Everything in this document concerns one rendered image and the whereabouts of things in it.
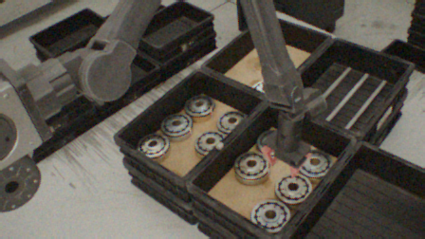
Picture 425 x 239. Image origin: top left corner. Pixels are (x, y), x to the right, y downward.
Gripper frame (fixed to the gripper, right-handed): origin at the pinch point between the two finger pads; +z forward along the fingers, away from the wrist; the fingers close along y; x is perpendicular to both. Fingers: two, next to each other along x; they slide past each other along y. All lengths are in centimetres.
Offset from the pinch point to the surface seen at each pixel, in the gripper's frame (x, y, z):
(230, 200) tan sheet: 9.0, 10.4, 13.3
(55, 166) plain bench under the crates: 27, 76, 32
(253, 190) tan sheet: 2.3, 7.3, 12.7
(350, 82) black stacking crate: -54, 8, 9
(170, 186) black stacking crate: 16.7, 26.1, 12.4
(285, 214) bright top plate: 5.7, -5.4, 9.3
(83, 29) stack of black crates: -54, 174, 53
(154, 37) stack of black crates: -71, 130, 49
